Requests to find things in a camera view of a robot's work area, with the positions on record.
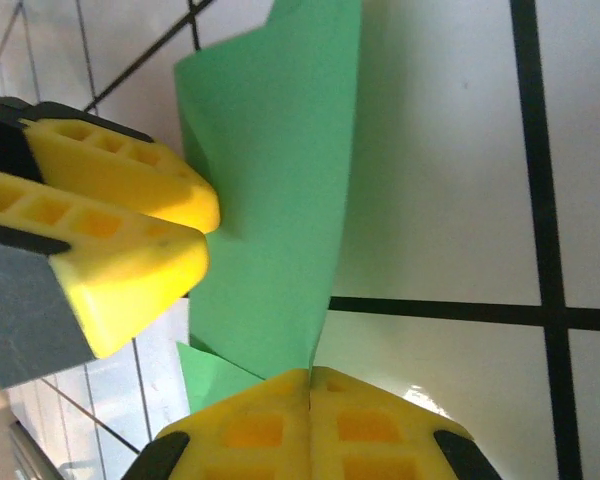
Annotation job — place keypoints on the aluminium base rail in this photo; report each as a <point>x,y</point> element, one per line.
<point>30,455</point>

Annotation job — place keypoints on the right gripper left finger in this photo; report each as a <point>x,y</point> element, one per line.
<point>250,430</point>

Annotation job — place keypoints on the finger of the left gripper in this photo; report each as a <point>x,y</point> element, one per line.
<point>130,280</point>
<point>130,175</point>

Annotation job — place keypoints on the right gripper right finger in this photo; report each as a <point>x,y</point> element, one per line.
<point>370,430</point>

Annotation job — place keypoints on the green paper sheet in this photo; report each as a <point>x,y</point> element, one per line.
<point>270,175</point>

